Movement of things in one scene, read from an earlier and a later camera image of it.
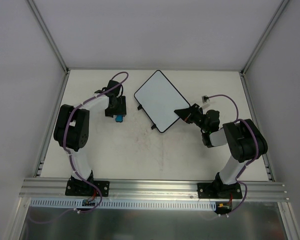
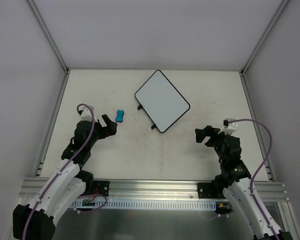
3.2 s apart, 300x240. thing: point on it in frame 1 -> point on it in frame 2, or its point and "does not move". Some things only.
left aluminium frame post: (49, 37) does not move
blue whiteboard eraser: (119, 118) does not move
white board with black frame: (158, 99) does not move
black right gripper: (192, 114) -> (212, 136)
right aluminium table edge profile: (265, 160) does not move
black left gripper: (116, 111) -> (101, 128)
